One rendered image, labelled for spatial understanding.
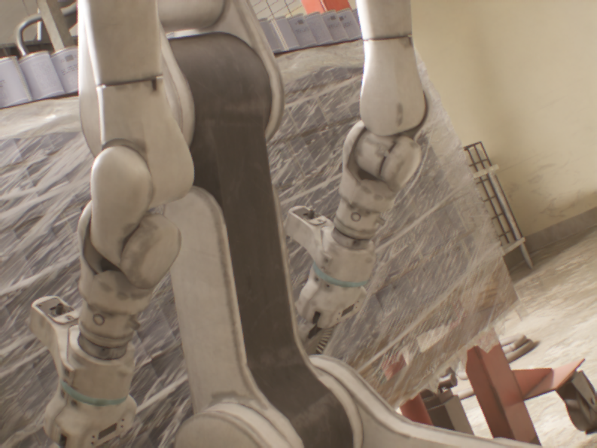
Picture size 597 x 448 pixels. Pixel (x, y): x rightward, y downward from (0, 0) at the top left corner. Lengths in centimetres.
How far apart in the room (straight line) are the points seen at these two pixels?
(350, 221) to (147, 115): 49
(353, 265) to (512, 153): 923
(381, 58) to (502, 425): 155
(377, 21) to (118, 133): 46
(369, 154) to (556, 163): 915
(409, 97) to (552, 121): 912
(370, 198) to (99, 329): 46
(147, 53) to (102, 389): 35
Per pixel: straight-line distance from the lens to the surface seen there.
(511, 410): 275
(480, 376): 271
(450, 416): 295
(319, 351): 155
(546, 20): 1040
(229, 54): 125
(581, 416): 297
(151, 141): 98
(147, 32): 98
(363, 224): 141
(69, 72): 167
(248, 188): 123
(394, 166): 135
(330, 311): 144
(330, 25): 234
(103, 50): 98
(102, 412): 112
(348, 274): 144
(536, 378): 293
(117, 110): 98
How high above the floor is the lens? 73
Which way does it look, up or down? 2 degrees up
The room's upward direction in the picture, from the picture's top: 24 degrees counter-clockwise
